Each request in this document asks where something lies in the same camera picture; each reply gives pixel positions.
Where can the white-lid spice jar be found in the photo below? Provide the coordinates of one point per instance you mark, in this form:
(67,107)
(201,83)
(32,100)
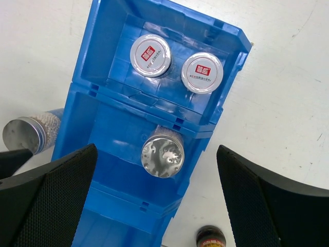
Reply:
(202,73)
(151,56)

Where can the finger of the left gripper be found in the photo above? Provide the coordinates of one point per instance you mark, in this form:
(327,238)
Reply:
(11,161)

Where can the blue storage bin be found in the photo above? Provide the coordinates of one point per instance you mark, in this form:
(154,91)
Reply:
(108,220)
(104,58)

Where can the right red-lid sauce jar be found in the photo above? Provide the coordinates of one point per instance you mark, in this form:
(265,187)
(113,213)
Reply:
(210,235)

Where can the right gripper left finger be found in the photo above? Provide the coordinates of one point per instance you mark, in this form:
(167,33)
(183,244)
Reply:
(43,206)

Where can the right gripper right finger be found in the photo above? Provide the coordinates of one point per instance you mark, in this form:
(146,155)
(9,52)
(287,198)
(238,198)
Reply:
(268,209)

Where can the far blue storage bin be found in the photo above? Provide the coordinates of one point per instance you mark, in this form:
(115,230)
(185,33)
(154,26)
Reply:
(104,58)

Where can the silver-lid blue-label bottle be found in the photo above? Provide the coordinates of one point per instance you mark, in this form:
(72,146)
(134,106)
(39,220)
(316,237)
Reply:
(163,153)
(36,133)

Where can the near blue storage bin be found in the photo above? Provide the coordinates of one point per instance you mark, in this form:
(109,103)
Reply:
(108,220)

